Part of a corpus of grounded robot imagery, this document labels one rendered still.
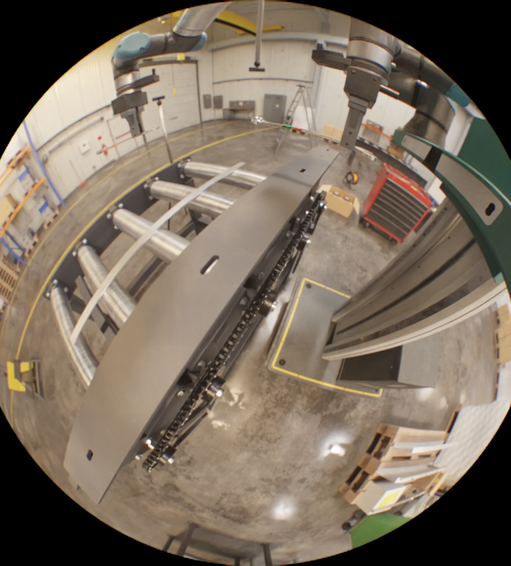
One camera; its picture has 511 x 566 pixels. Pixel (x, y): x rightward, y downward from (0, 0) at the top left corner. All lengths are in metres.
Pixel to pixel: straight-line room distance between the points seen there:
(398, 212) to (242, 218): 2.33
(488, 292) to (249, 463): 1.61
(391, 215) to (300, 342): 2.01
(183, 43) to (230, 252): 0.54
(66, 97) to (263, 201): 9.67
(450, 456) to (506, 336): 5.65
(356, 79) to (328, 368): 1.18
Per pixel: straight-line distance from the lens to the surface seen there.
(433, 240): 0.64
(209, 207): 0.77
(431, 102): 0.65
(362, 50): 0.36
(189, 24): 0.53
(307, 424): 1.49
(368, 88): 0.31
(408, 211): 2.47
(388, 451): 1.77
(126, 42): 0.53
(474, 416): 3.44
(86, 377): 0.69
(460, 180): 0.32
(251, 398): 1.35
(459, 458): 3.20
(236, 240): 0.21
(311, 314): 1.12
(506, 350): 8.13
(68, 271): 1.17
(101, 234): 1.15
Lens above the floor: 1.32
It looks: 62 degrees down
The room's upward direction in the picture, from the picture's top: 5 degrees clockwise
